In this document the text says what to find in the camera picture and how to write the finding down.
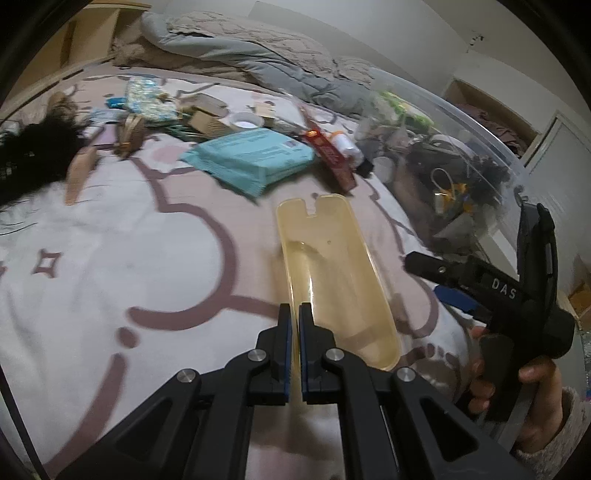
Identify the pile of clothes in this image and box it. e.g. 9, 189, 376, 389
457, 103, 528, 157

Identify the curved wooden piece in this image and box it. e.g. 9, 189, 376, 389
64, 146, 98, 206

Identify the grey duvet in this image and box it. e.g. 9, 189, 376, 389
140, 12, 373, 118

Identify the black small cube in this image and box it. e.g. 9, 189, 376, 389
356, 160, 374, 178

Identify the right beige pillow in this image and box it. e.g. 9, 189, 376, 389
335, 56, 375, 87

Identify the wooden bedside shelf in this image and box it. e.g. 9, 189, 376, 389
1, 1, 151, 118

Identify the floral sequin pouch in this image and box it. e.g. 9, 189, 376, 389
124, 76, 179, 124

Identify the red rectangular box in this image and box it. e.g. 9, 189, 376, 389
304, 129, 356, 193

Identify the small wooden block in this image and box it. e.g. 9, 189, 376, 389
253, 102, 276, 123

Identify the purple small card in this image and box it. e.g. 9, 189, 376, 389
92, 123, 118, 149

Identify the left beige pillow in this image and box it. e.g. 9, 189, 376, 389
166, 11, 337, 79

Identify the blue small packet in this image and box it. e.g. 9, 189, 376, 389
105, 97, 126, 110

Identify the brown round woven pouch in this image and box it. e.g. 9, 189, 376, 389
115, 113, 145, 159

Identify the black feather fascinator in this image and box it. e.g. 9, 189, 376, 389
0, 114, 89, 210

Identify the green tissue pack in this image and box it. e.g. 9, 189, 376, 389
379, 90, 434, 133

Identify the kraft cardboard box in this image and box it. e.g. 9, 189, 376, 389
188, 110, 233, 139

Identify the cartoon print bed blanket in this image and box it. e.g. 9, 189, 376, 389
1, 133, 473, 479

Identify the person right hand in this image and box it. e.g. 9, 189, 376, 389
468, 326, 565, 454

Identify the teal wet wipes pack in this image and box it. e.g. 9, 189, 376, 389
180, 128, 315, 198

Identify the beige pillow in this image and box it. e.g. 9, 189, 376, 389
335, 56, 375, 87
166, 11, 337, 79

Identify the white thread spool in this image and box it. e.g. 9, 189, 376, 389
329, 131, 365, 169

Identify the yellow translucent plastic case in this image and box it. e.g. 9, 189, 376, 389
274, 193, 402, 372

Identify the white round jar lid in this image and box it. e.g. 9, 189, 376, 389
228, 112, 264, 132

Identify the white louvered closet door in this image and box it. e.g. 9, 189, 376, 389
526, 113, 590, 263

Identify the clear plastic storage bin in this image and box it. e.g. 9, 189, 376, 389
355, 68, 528, 255

